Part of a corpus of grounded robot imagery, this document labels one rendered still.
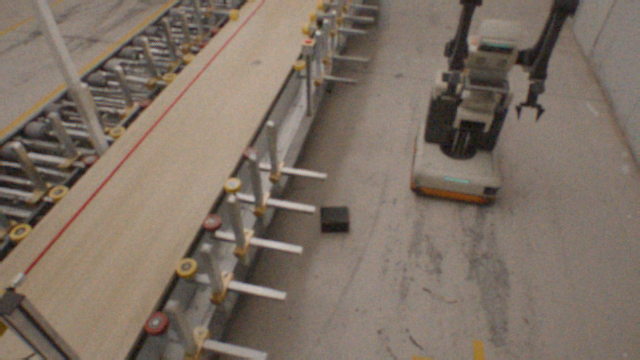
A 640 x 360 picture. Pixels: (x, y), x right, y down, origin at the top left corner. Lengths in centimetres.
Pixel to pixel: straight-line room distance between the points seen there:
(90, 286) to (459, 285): 209
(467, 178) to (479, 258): 57
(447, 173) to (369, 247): 79
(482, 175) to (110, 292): 248
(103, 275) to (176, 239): 31
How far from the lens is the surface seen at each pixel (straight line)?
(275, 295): 178
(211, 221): 197
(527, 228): 342
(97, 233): 211
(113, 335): 178
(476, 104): 291
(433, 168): 321
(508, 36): 266
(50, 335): 101
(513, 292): 302
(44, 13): 226
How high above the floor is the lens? 236
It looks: 43 degrees down
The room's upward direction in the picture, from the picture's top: 1 degrees clockwise
